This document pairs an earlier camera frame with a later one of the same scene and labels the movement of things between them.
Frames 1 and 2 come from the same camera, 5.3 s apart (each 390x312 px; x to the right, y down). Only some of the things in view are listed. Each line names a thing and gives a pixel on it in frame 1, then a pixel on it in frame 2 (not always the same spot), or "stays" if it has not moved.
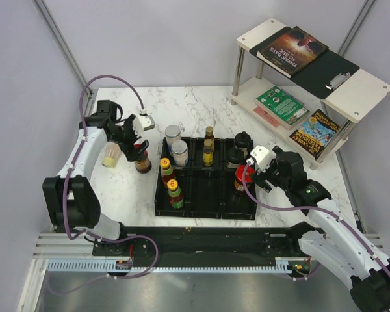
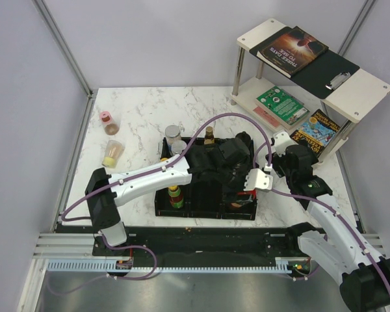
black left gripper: x=131 y=154 → x=244 y=170
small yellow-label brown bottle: x=209 y=140 stays
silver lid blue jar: x=180 y=153 stays
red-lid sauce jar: x=145 y=165 → x=252 y=193
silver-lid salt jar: x=172 y=133 stays
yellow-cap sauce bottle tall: x=175 y=199 stays
